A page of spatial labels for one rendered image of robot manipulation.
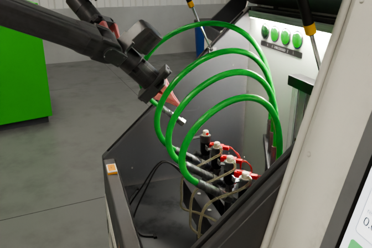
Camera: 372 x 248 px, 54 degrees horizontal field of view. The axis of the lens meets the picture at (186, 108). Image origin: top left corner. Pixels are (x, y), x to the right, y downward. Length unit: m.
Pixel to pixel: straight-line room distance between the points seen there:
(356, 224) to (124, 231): 0.58
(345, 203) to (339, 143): 0.09
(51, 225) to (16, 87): 1.94
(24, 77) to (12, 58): 0.23
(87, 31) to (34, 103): 3.51
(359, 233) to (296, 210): 0.14
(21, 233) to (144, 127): 1.58
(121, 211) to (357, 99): 0.69
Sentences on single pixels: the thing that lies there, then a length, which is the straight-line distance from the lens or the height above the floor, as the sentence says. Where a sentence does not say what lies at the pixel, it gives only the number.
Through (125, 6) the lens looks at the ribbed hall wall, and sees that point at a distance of 7.56.
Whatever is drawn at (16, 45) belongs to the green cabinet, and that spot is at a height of 0.89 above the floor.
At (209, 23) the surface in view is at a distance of 1.00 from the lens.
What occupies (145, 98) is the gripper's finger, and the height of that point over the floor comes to 1.26.
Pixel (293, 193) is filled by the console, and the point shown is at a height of 1.19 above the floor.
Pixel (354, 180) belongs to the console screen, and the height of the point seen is 1.28.
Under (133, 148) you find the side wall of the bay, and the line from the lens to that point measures 1.31.
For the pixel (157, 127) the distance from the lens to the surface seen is 0.86.
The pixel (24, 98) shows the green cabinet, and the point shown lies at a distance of 4.26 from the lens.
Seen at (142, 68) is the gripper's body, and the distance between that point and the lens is 0.90.
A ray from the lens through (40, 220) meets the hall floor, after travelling 2.77.
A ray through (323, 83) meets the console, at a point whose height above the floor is 1.38.
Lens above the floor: 1.54
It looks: 20 degrees down
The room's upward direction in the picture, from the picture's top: straight up
